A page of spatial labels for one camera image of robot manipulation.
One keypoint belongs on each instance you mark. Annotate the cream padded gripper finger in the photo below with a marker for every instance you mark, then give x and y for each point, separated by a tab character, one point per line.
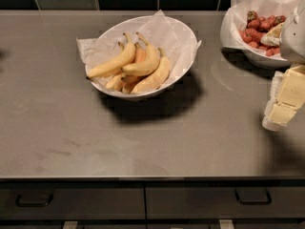
272	37
287	96

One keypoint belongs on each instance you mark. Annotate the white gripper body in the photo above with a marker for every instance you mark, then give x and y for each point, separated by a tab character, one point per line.
294	37

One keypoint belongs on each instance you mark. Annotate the white bowl with strawberries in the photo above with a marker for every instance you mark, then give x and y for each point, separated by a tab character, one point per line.
233	22

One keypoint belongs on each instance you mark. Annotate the paper liner strawberry bowl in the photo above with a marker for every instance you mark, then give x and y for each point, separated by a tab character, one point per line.
276	7

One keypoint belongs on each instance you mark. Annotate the white paper bowl liner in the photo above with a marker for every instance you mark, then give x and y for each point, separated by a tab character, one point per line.
165	32

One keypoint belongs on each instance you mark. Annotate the orange tinted banana middle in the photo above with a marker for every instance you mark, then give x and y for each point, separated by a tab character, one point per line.
140	55

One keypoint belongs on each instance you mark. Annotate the white bowl with bananas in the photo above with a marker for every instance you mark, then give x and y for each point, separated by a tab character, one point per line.
127	29

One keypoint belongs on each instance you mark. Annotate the long yellow banana left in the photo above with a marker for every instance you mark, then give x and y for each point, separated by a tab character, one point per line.
115	64

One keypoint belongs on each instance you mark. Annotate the small banana bottom centre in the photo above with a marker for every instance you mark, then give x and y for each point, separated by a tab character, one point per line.
128	87

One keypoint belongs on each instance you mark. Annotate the small yellow banana lower left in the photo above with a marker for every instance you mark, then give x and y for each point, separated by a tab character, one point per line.
116	83

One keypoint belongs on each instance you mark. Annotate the pile of red strawberries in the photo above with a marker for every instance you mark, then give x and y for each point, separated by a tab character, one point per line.
258	26

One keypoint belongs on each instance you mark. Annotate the right dark drawer front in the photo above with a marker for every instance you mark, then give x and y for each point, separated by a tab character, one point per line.
220	203

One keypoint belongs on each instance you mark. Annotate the dark drawer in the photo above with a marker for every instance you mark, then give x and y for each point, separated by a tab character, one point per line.
220	203
77	203

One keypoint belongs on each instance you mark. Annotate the left dark drawer front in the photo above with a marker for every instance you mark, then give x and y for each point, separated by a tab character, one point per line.
77	203

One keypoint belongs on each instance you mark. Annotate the right black drawer handle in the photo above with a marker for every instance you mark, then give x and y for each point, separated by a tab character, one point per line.
252	196

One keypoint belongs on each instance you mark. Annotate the black drawer handle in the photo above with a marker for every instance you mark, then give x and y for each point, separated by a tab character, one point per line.
252	196
28	200

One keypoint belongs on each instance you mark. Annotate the left black drawer handle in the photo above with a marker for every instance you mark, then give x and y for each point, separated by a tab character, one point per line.
28	200

